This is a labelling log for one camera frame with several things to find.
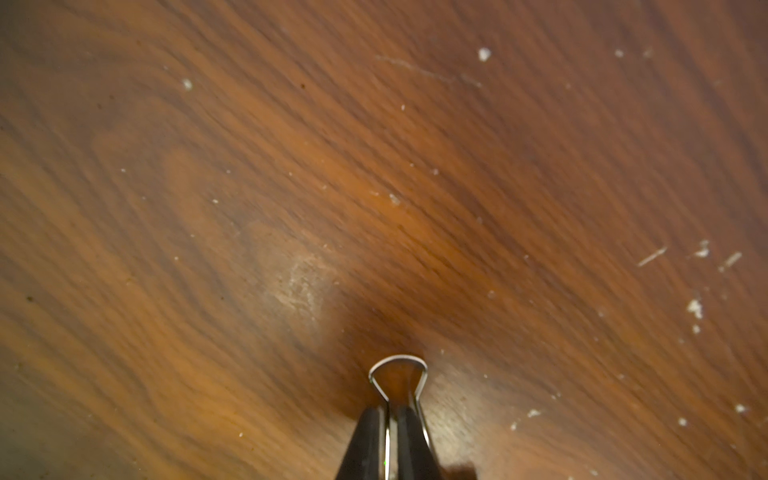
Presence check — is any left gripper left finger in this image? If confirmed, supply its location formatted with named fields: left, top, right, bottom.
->
left=335, top=406, right=385, bottom=480

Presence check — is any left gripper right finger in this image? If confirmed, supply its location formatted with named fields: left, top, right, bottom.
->
left=396, top=406, right=442, bottom=480

